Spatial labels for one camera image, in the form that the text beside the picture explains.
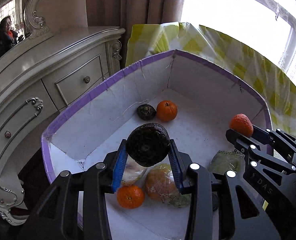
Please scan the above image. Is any cream ornate dresser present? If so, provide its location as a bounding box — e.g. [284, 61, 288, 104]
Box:
[0, 0, 125, 226]

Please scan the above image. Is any dark brown fruit in box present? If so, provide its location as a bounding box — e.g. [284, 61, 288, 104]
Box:
[137, 104, 156, 121]

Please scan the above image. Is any person in mirror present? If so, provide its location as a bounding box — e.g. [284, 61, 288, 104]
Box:
[0, 16, 24, 58]

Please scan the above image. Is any orange tangerine front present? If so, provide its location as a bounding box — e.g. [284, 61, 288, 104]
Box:
[117, 185, 145, 209]

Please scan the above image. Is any dark brown round fruit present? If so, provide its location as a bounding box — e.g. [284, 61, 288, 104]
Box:
[126, 122, 170, 167]

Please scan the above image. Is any purple white cardboard box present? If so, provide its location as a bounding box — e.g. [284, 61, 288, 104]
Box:
[41, 49, 274, 240]

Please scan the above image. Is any wrapped pale fruit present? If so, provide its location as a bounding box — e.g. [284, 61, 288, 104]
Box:
[121, 156, 147, 186]

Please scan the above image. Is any orange tangerine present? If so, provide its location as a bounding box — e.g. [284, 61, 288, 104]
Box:
[117, 185, 145, 209]
[156, 100, 178, 122]

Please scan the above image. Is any green wrapped fruit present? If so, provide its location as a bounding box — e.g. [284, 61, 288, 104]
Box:
[207, 151, 244, 175]

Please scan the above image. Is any wrapped orange fruit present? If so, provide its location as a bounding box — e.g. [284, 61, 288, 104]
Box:
[144, 163, 191, 208]

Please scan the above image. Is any brown patterned curtain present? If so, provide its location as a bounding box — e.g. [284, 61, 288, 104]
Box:
[85, 0, 187, 53]

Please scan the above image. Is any yellow checkered tablecloth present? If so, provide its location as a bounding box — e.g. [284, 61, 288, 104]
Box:
[125, 22, 296, 137]

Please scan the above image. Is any red-orange rough orange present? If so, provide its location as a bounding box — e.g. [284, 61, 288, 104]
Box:
[229, 114, 254, 138]

